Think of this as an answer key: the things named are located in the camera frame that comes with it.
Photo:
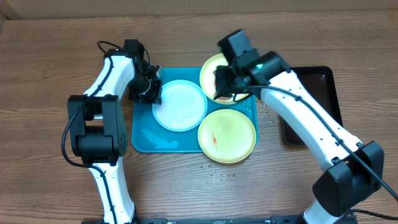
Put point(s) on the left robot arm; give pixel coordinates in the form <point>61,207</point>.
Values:
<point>95,136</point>

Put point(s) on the yellow-green plate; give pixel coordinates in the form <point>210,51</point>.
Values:
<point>208,85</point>
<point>227,136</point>

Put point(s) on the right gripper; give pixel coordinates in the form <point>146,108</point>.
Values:
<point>222,78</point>

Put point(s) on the light blue plate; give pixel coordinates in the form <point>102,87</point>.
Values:
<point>183,107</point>

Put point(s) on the teal plastic tray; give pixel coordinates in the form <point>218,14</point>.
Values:
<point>148,136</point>

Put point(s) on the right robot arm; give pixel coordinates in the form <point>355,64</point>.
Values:
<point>352,170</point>

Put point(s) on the red and black sponge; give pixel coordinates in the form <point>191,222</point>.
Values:
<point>215,79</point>

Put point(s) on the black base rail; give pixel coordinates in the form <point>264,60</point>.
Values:
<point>275,219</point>

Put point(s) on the black rectangular tray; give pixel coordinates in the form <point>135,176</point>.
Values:
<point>319,82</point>

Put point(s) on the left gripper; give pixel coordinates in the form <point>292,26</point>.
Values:
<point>153,99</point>

